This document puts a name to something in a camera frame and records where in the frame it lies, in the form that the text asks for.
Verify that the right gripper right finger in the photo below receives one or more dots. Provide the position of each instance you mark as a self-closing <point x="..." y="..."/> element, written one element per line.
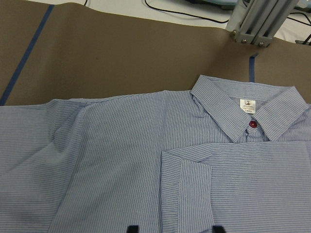
<point x="218" y="229"/>

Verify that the grey aluminium frame post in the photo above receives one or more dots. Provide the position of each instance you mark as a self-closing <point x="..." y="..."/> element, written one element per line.
<point x="257" y="21"/>

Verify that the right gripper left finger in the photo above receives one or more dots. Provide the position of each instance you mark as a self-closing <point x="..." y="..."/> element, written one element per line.
<point x="132" y="229"/>

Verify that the brown table cover mat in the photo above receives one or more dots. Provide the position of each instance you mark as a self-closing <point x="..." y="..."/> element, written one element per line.
<point x="70" y="51"/>

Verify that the blue striped button shirt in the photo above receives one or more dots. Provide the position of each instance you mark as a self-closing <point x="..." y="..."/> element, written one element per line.
<point x="225" y="153"/>

